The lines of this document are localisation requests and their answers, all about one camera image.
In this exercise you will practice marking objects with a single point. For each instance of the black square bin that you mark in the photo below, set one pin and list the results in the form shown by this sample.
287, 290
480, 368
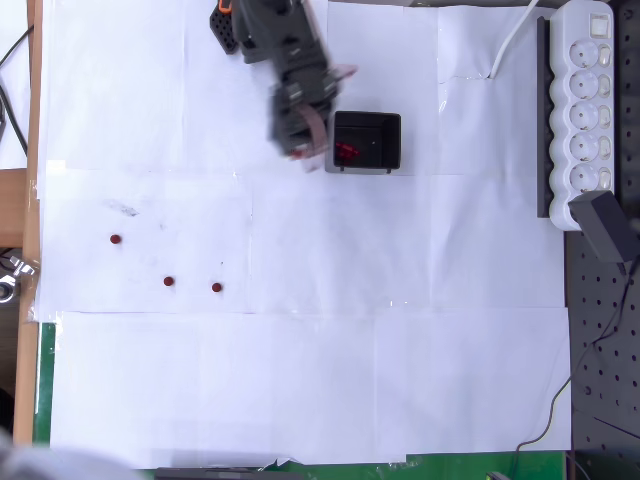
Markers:
392, 145

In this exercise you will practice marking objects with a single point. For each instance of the blurred grey object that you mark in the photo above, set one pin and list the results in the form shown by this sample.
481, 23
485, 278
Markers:
50, 465

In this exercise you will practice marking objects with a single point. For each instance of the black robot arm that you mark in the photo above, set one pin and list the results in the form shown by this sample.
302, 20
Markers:
270, 30

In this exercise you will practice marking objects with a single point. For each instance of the metal clamp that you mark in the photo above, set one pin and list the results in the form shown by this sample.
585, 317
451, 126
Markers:
15, 265

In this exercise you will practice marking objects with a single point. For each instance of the black pegboard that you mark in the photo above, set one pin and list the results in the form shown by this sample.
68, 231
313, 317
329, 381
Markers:
610, 350

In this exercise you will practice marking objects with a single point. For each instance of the white paper table cover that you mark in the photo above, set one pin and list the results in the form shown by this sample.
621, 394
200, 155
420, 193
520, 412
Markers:
350, 350

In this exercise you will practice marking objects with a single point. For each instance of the black power adapter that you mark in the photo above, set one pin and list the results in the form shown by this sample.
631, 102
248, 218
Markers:
597, 225

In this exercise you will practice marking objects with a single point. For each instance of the white power strip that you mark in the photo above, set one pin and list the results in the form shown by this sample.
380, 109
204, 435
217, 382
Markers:
575, 150

